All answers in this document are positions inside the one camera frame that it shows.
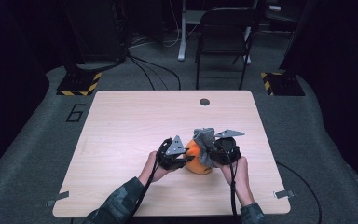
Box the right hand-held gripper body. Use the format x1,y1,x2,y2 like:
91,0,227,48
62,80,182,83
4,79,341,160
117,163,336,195
213,129,246,166

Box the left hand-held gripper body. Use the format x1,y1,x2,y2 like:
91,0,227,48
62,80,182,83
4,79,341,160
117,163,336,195
157,134,187,171

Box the orange plush toy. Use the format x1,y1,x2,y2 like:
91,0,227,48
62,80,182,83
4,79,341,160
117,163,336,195
184,138,213,175

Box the grey knitted cloth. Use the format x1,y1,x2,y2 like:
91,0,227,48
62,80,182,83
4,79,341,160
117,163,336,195
193,127,219,169

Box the black folding chair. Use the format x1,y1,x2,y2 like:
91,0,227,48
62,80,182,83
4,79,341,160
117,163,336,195
195,7,259,91

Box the black equipment cabinet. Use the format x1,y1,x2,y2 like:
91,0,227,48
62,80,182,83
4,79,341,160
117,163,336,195
63,0,129,64

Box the left hand-held gripper cable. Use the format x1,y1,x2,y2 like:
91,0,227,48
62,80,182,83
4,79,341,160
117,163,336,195
127,138,173,224

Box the black yellow striped base plate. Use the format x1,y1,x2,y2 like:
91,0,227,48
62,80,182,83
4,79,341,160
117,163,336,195
56,72,103,97
260,72,306,97

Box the thin black floor cable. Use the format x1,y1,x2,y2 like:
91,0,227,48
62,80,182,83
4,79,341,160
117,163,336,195
275,161,323,224

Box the white floor cables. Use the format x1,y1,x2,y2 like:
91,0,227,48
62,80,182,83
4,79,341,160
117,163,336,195
130,0,200,49

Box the white desk frame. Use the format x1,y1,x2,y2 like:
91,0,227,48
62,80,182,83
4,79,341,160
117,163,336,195
177,0,259,65

